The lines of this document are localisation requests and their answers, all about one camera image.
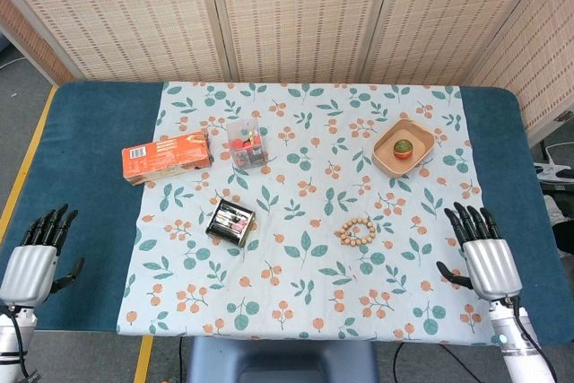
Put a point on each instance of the orange cardboard box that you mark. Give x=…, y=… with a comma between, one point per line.
x=166, y=157

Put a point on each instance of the clear plastic box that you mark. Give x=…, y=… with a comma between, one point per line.
x=247, y=145

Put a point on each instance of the green orange ball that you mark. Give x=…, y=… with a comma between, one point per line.
x=402, y=148

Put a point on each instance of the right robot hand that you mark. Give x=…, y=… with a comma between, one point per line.
x=491, y=266

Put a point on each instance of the blue table mat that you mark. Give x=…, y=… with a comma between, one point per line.
x=80, y=203

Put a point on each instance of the bamboo folding screen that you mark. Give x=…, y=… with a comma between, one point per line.
x=287, y=15

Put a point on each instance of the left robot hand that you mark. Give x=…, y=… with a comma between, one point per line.
x=29, y=268

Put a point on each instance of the wooden square tray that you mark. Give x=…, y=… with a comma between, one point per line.
x=402, y=147

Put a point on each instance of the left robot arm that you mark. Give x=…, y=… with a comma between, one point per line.
x=12, y=340

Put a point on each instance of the blue-grey chair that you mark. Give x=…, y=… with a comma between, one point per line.
x=280, y=361

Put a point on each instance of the black battery pack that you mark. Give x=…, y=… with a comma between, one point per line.
x=230, y=222

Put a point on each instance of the floral tablecloth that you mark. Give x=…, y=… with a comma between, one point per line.
x=305, y=203

